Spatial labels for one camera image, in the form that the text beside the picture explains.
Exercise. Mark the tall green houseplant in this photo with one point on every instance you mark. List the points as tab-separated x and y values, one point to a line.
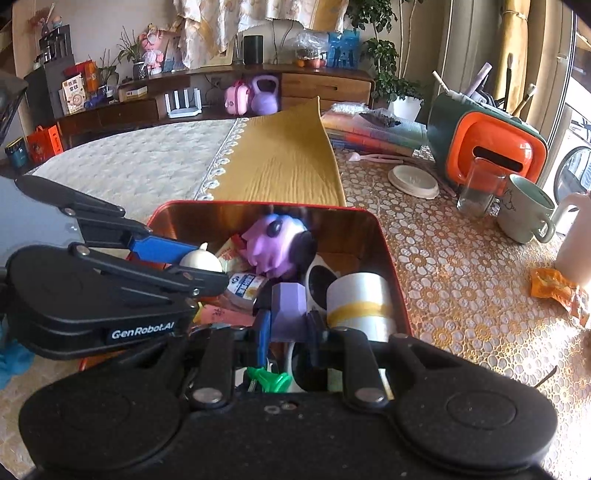
383	60

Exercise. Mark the white bottle with yellow band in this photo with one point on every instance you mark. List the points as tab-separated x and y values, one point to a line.
360	290

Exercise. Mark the clear bag of fruit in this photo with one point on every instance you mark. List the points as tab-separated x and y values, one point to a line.
307	48

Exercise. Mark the floral hanging cloth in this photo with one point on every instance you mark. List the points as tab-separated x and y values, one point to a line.
258	14

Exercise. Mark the pink toy backpack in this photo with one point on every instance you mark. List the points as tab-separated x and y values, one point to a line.
238	99

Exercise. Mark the printed snack box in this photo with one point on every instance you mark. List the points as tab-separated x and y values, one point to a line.
74	94

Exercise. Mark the cream quilted table cover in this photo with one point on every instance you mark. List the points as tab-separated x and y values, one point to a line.
138	166

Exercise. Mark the green plastic toy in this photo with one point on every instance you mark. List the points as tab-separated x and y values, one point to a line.
268	381

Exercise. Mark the small potted plant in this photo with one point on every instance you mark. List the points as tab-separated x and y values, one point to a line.
136	62

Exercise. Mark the red tin box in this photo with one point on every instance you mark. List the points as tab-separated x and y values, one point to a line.
207	221

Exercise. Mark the small white bottle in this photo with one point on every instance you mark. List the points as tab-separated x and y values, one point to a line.
244	288

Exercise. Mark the white round coaster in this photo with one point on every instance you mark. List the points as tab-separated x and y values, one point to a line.
413	182

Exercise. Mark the white paper roll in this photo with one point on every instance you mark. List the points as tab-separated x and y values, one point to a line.
480	78

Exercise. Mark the white router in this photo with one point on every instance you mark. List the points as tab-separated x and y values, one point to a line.
183	104

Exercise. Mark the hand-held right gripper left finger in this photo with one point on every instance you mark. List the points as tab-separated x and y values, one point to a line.
264	333

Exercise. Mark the blue purple octopus toy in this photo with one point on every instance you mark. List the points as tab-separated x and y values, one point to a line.
268	244

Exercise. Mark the yellow curtain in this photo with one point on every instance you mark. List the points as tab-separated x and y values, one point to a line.
515	46

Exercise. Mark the white planter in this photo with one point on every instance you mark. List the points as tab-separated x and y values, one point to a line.
406	109

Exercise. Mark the pink plastic spoon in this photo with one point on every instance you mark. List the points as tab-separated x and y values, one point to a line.
369	158

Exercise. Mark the black and white toy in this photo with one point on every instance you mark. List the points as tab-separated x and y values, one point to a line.
318	281

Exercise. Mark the white jug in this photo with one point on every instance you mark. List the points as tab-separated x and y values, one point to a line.
575	244

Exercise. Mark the clear drinking glass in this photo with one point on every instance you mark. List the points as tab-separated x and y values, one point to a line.
478	194

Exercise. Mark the dark small pouch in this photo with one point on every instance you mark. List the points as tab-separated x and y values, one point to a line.
378	119

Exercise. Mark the wooden cabinet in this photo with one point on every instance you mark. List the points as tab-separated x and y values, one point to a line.
323	85

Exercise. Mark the person's left hand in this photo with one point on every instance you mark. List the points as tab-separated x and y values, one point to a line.
14	360

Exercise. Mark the washing machine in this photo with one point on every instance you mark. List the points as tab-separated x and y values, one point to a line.
572	170

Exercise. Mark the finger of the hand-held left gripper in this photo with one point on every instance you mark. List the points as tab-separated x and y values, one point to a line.
157	249
184	279

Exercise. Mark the stack of books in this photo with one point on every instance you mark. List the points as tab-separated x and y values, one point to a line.
369	136

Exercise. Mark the purple block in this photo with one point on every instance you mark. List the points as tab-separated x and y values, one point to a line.
288	314

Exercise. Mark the red and white small packet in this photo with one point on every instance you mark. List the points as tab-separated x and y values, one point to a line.
231	256

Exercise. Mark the pink doll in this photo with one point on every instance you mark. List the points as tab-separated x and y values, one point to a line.
152	48

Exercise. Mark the pale green mug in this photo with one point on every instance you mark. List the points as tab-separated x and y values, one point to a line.
521	217

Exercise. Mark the writing brush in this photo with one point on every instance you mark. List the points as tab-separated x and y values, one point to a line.
509	78
525	98

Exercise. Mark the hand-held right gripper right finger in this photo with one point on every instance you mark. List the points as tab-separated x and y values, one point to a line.
316	338

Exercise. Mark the orange snack wrapper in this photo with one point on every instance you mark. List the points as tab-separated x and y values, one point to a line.
551	284

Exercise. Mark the cardboard box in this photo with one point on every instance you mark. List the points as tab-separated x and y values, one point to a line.
133	93

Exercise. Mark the green and orange storage box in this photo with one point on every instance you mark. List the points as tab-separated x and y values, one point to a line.
489	134

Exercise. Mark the purple kettlebell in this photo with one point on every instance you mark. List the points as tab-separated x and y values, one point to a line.
264	97

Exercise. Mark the cream garlic-shaped toy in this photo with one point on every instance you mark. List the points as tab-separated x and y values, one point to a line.
203	262

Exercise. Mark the yellow table mat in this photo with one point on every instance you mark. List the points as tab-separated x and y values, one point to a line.
281	161

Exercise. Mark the orange gift bag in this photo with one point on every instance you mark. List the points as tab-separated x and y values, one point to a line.
44	145

